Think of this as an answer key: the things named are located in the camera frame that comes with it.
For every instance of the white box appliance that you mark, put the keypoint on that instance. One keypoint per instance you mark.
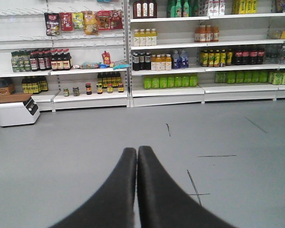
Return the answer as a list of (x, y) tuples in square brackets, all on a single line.
[(18, 109)]

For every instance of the white store shelf unit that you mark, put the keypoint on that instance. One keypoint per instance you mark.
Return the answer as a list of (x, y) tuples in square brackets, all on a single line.
[(70, 54)]

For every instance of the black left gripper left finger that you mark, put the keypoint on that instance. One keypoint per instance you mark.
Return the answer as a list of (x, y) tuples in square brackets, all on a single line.
[(111, 206)]

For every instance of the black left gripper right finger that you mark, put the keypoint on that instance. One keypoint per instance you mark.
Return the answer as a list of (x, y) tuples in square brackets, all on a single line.
[(163, 203)]

